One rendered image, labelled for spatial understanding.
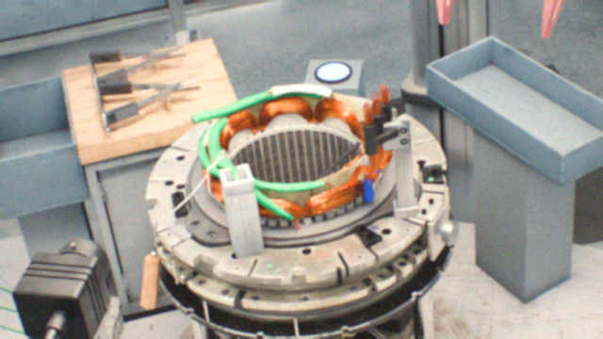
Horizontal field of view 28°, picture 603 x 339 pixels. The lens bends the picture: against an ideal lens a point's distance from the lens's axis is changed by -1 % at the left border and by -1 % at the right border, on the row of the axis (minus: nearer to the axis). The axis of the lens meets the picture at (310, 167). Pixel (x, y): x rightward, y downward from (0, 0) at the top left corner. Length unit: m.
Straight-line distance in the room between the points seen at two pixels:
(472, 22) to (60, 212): 0.60
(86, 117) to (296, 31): 2.29
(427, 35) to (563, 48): 1.94
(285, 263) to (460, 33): 0.59
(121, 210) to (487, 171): 0.46
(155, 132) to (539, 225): 0.48
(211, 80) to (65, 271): 0.81
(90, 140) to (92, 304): 0.73
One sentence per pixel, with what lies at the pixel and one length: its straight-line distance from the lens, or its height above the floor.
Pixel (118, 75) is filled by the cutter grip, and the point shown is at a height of 1.09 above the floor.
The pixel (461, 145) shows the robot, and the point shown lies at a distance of 1.74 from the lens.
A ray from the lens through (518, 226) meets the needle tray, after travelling 1.50.
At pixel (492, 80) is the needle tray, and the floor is 1.03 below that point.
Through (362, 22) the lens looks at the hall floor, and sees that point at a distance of 3.76.
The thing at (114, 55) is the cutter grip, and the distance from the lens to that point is 1.55.
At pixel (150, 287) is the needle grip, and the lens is 1.27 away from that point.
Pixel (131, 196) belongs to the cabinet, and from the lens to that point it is 1.50.
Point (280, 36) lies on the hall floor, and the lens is 3.73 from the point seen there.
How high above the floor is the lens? 1.85
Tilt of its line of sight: 36 degrees down
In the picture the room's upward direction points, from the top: 7 degrees counter-clockwise
